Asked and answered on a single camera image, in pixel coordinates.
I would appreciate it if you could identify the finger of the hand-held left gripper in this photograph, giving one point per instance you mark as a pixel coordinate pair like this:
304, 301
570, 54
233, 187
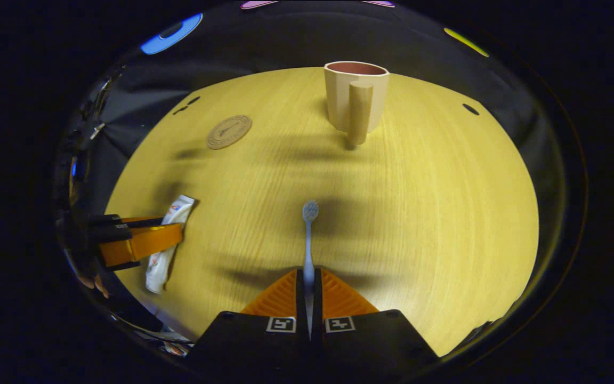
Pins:
142, 242
120, 220

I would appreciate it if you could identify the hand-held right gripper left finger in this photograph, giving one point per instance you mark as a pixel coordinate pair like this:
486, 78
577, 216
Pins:
300, 298

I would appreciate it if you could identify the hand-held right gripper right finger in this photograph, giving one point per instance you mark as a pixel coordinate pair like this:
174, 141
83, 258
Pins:
317, 298

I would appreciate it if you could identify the white toothpaste tube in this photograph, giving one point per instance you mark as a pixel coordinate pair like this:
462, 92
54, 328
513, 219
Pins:
158, 266

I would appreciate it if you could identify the light blue toothbrush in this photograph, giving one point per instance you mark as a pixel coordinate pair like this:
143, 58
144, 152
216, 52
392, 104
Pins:
308, 245

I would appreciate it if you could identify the round brown coaster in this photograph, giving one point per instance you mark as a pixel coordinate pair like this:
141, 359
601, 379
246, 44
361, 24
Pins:
229, 132

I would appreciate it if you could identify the beige cup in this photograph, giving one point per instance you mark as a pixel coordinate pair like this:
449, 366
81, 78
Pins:
349, 96

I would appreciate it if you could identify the wooden desktop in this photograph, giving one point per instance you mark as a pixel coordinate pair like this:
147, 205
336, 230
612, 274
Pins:
419, 213

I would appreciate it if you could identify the dark equipment with blue light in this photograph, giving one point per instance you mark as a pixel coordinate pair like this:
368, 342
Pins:
75, 160

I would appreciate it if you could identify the black backdrop cloth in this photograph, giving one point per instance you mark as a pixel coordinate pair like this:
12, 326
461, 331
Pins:
285, 37

